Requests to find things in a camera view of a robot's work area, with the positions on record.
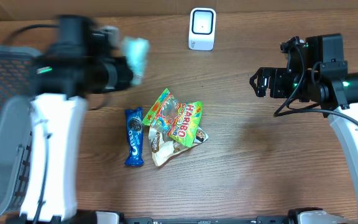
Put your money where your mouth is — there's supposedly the green haribo gummy bag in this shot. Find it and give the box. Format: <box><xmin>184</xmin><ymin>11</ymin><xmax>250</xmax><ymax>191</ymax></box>
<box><xmin>142</xmin><ymin>88</ymin><xmax>204</xmax><ymax>147</ymax></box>

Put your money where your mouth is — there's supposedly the blue oreo cookie pack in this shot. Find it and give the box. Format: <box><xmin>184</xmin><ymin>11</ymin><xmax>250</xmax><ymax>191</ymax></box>
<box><xmin>124</xmin><ymin>107</ymin><xmax>144</xmax><ymax>167</ymax></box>

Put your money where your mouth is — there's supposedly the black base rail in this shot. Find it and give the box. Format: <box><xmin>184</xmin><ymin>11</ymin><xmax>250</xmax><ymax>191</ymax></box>
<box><xmin>96</xmin><ymin>210</ymin><xmax>350</xmax><ymax>224</ymax></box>

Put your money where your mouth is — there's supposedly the grey plastic mesh basket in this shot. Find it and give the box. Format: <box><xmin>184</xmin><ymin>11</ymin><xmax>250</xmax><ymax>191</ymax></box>
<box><xmin>0</xmin><ymin>45</ymin><xmax>40</xmax><ymax>216</ymax></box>

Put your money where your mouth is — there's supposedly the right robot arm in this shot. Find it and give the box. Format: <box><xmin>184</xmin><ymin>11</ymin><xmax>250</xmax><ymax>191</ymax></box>
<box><xmin>249</xmin><ymin>34</ymin><xmax>358</xmax><ymax>222</ymax></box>

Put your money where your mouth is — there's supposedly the white barcode scanner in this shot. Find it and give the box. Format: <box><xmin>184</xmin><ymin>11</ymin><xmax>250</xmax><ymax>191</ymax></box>
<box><xmin>188</xmin><ymin>7</ymin><xmax>216</xmax><ymax>51</ymax></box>

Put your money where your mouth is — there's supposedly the brown cookie snack bag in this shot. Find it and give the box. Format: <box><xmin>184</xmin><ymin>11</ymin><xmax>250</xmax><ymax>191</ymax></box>
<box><xmin>149</xmin><ymin>128</ymin><xmax>209</xmax><ymax>167</ymax></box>

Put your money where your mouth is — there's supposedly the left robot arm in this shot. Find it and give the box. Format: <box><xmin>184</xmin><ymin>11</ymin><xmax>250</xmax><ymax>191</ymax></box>
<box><xmin>10</xmin><ymin>15</ymin><xmax>134</xmax><ymax>223</ymax></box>

